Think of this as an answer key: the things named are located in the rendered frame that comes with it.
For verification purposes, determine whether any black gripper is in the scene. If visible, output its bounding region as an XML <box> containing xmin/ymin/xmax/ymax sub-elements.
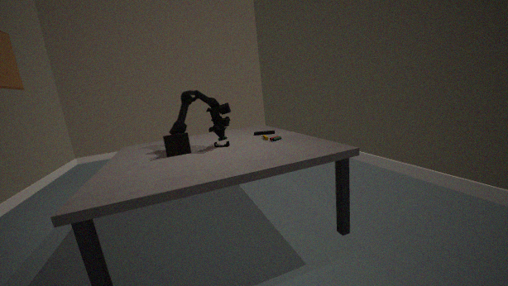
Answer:
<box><xmin>208</xmin><ymin>116</ymin><xmax>229</xmax><ymax>140</ymax></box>

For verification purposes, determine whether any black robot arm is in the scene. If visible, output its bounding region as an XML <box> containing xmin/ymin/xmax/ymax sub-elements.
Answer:
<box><xmin>170</xmin><ymin>90</ymin><xmax>231</xmax><ymax>135</ymax></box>

